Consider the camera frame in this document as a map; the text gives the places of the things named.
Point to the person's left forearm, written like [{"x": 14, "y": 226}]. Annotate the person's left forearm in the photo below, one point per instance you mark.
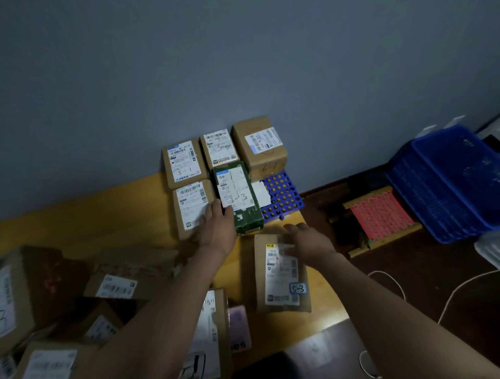
[{"x": 156, "y": 324}]

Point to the person's right hand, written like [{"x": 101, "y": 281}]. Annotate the person's right hand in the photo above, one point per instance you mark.
[{"x": 312, "y": 246}]

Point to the blue plastic crate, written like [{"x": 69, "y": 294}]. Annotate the blue plastic crate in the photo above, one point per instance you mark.
[{"x": 441, "y": 187}]

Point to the person's left hand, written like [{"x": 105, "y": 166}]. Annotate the person's left hand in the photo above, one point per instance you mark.
[{"x": 216, "y": 234}]

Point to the person's right forearm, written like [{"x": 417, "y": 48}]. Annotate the person's right forearm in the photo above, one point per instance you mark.
[{"x": 390, "y": 320}]

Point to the large pink box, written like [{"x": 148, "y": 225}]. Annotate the large pink box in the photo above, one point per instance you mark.
[{"x": 239, "y": 328}]

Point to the blue plastic grid pallet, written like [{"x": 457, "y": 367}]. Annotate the blue plastic grid pallet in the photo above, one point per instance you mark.
[{"x": 285, "y": 195}]

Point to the small cardboard parcel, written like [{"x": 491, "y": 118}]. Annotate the small cardboard parcel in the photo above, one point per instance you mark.
[
  {"x": 187, "y": 211},
  {"x": 218, "y": 148},
  {"x": 183, "y": 164},
  {"x": 50, "y": 363}
]

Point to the dark green box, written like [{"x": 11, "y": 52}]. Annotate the dark green box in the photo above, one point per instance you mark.
[{"x": 250, "y": 220}]

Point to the white shelf frame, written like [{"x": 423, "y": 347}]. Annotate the white shelf frame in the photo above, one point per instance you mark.
[{"x": 490, "y": 129}]

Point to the white plastic crate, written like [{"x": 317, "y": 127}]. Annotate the white plastic crate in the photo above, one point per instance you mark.
[{"x": 488, "y": 250}]

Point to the white paper note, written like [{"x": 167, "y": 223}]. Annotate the white paper note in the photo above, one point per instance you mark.
[{"x": 259, "y": 195}]

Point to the box marked 5-3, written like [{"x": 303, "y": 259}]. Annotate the box marked 5-3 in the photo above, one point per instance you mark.
[{"x": 35, "y": 296}]

